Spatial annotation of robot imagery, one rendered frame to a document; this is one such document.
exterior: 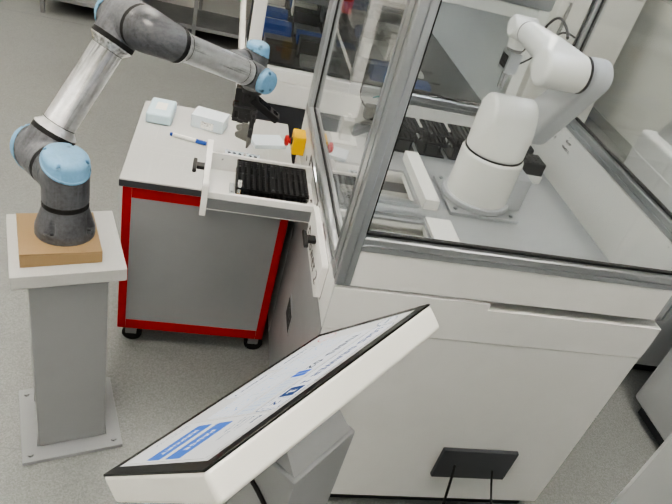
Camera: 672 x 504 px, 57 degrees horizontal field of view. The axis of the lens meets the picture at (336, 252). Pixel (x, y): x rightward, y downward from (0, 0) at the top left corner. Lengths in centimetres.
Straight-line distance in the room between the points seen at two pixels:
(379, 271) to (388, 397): 47
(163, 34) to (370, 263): 77
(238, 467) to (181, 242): 150
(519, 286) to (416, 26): 73
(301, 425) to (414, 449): 120
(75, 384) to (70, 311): 30
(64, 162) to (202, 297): 92
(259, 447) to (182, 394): 161
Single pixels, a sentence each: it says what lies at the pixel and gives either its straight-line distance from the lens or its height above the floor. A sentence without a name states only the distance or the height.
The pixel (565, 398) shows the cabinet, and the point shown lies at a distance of 204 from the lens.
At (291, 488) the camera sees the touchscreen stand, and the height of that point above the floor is 101.
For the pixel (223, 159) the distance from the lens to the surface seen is 206.
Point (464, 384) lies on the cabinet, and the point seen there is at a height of 63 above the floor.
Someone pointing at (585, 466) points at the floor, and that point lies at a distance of 281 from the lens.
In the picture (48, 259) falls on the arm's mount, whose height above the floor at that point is 78.
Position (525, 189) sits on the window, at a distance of 148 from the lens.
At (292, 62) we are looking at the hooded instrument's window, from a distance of 268.
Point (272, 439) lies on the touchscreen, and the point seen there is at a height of 119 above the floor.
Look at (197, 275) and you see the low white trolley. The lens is 233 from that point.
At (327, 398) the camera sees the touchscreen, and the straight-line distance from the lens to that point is 91.
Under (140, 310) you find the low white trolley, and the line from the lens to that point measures 247.
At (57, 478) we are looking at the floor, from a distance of 224.
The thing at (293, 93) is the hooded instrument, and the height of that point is 87.
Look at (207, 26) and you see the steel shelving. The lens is 569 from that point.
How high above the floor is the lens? 186
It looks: 35 degrees down
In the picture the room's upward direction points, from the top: 16 degrees clockwise
